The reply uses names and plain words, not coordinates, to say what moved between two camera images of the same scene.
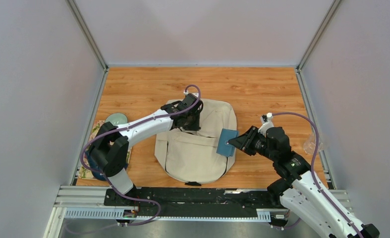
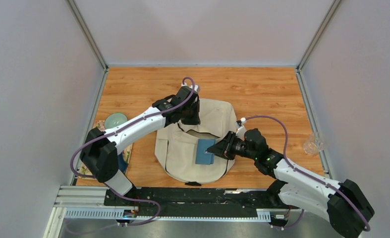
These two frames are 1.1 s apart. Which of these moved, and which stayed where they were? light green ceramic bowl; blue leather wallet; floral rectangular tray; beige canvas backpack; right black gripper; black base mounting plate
Moved: blue leather wallet; right black gripper
Stayed: light green ceramic bowl; floral rectangular tray; beige canvas backpack; black base mounting plate
